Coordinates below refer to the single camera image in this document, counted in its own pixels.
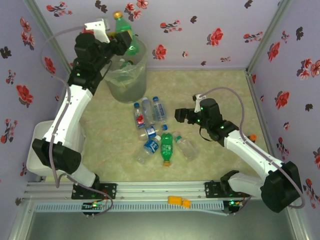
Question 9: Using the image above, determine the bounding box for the green bottle yellow cap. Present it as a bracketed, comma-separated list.
[113, 11, 140, 56]

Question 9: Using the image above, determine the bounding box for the clear plastic bin liner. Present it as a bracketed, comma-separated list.
[103, 37, 148, 88]

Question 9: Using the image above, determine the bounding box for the grey mesh waste bin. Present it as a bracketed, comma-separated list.
[103, 37, 148, 104]

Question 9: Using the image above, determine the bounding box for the green bottle orange cap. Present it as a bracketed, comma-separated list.
[159, 132, 174, 167]

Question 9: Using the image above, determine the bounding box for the clear square bottle white cap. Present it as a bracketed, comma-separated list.
[141, 96, 155, 126]

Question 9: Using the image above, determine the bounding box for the clear bottle blue barcode label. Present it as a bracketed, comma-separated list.
[138, 124, 169, 141]

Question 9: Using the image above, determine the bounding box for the blue label bottle white cap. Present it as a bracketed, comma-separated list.
[136, 134, 162, 165]

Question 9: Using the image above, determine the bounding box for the red label bottle blue cap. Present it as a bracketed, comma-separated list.
[133, 102, 147, 130]

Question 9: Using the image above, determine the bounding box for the yellow spare finger block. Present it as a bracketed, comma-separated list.
[167, 195, 185, 206]

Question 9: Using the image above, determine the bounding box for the green circuit board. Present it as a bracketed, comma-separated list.
[224, 198, 245, 213]
[82, 199, 107, 213]

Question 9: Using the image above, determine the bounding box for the white plastic tub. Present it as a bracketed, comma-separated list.
[26, 119, 86, 178]

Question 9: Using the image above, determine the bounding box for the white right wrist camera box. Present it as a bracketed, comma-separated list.
[192, 93, 205, 113]

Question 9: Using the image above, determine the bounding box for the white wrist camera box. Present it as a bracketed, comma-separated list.
[192, 93, 205, 113]
[83, 17, 112, 43]

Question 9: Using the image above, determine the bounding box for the black cable loop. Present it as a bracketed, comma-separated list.
[199, 125, 214, 143]

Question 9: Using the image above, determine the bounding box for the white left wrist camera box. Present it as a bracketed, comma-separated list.
[83, 17, 112, 43]

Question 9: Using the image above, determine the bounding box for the clear bottle green neck ring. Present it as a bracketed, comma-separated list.
[171, 131, 200, 161]

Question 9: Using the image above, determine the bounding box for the grey right arm cable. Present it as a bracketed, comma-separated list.
[198, 86, 306, 209]

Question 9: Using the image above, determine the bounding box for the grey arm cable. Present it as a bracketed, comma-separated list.
[198, 86, 306, 209]
[41, 24, 87, 189]

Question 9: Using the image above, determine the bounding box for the aluminium frame post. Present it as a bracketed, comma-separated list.
[22, 0, 76, 75]
[246, 0, 294, 76]

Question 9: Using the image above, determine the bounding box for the aluminium frame rail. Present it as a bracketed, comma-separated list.
[244, 69, 280, 165]
[8, 197, 36, 240]
[284, 207, 313, 240]

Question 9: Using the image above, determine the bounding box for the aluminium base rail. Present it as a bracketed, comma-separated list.
[24, 181, 251, 201]

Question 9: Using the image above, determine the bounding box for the white slotted cable duct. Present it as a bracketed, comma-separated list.
[33, 201, 225, 213]

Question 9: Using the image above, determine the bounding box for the grey left arm cable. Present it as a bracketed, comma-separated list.
[41, 24, 87, 189]

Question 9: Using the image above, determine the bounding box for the grey base cable loop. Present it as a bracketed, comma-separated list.
[83, 189, 115, 218]

